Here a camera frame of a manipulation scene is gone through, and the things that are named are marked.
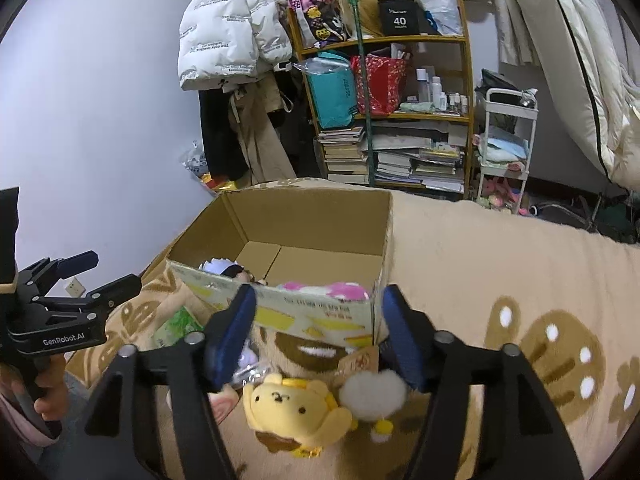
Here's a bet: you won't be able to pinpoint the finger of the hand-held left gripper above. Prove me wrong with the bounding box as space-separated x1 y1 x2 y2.
19 250 100 294
35 273 143 317

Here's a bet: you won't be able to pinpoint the white puffer jacket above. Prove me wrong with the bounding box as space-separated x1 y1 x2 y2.
177 0 293 92

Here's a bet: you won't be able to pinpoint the beige printed blanket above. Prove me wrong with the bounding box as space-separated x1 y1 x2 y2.
65 177 640 480

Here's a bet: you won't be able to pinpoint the tan cloth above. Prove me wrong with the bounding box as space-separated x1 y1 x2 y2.
340 0 386 38

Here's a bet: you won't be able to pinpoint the red patterned bag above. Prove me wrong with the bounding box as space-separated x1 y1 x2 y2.
350 52 408 115

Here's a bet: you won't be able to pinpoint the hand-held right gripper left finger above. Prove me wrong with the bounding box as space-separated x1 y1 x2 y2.
75 284 258 480

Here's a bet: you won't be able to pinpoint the white duvet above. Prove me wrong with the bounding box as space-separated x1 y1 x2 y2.
487 0 640 191

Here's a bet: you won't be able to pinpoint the plastic bag of colourful things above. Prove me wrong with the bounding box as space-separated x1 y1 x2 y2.
180 142 238 193

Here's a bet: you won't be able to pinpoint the pink toys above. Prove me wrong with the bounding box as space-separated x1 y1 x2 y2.
477 177 526 211

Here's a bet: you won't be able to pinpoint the beige trousers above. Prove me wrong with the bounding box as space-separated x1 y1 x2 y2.
227 80 296 186

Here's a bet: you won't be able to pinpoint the cartoon printed bag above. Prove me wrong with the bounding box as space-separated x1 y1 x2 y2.
288 0 351 48

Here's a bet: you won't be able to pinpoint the printed cardboard box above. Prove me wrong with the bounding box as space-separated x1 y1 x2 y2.
165 189 395 348

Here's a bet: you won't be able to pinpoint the black box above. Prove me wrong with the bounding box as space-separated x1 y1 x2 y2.
377 0 426 38

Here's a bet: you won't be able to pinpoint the yellow plush dog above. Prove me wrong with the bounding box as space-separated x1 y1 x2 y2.
242 372 360 459

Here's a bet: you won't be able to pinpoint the white trolley cart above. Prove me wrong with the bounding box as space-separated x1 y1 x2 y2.
472 87 541 211

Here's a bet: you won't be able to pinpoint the teal bag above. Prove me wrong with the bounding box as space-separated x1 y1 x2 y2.
305 52 358 130

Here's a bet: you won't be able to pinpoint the dark clutter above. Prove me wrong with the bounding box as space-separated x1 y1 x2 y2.
530 192 640 243

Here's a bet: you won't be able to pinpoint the white fluffy plush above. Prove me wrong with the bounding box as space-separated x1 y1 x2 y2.
340 369 408 443

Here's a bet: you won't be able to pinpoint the stack of books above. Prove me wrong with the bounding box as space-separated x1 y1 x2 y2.
315 125 468 193

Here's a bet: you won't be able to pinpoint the black garment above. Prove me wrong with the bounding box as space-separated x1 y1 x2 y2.
198 87 251 183

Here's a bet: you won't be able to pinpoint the person's left hand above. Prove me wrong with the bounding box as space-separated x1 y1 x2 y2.
32 354 69 428

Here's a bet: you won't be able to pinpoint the wooden shelf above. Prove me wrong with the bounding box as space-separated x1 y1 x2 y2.
286 0 476 198

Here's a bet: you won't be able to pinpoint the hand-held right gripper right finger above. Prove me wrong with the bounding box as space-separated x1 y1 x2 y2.
380 284 586 480

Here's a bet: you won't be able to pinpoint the green packet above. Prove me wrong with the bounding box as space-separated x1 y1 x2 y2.
151 306 205 348

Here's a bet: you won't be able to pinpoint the group of small bottles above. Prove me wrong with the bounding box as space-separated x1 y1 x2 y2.
415 67 471 113

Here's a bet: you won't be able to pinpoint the dark-haired plush doll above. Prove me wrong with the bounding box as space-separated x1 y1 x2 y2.
199 257 268 286

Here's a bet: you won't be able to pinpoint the purple item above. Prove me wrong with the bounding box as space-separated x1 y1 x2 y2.
232 337 261 386

